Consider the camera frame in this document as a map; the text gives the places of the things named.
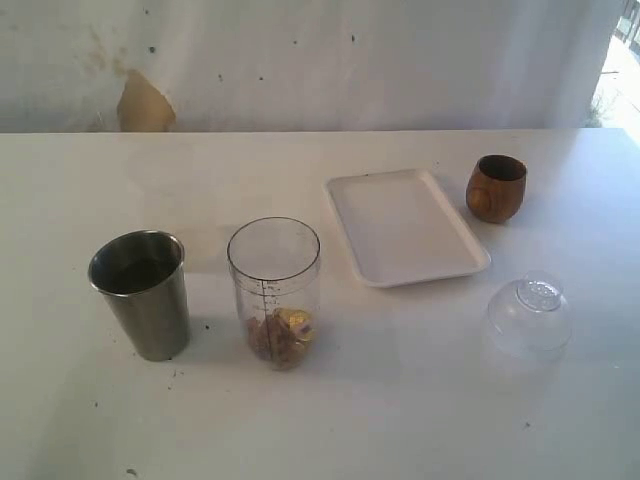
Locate brown food pieces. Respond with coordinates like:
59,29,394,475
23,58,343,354
246,307,315,370

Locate stainless steel cup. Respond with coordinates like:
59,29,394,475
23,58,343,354
88,230,190,362

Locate brown wooden cup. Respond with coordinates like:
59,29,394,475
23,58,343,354
465,154,527,224

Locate clear plastic shaker cup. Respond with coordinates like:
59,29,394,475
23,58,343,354
226,216,321,349

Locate white rectangular tray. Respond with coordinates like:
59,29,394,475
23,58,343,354
324,169,491,288

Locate clear plastic dome lid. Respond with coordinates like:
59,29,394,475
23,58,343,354
486,270,572,362

